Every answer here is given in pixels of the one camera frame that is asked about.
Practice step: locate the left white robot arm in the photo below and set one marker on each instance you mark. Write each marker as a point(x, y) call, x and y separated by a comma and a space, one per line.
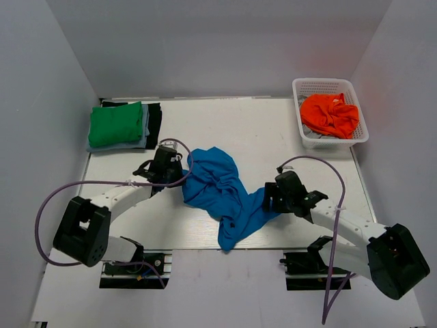
point(84, 231)

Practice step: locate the white plastic basket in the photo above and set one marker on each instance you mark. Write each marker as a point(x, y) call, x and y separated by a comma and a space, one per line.
point(309, 86)

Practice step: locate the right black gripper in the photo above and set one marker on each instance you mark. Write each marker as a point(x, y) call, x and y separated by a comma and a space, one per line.
point(269, 193)

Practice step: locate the folded green t-shirt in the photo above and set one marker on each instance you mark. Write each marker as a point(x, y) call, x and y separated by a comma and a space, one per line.
point(113, 125)

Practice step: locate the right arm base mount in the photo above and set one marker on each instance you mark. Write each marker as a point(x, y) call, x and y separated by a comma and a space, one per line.
point(302, 272)

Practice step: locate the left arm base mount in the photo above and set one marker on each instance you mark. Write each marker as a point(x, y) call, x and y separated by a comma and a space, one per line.
point(152, 273)

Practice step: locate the orange t-shirt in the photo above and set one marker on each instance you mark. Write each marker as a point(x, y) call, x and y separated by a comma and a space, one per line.
point(330, 116)

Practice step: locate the grey t-shirt in basket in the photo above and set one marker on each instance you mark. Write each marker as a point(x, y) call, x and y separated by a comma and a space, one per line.
point(306, 130)

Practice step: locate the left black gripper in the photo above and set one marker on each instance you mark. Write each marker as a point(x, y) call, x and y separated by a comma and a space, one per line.
point(178, 165)

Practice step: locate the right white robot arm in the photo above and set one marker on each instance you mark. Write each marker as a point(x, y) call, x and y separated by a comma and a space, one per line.
point(387, 255)

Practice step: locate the folded black t-shirt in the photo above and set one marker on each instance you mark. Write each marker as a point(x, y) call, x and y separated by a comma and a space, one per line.
point(154, 125)

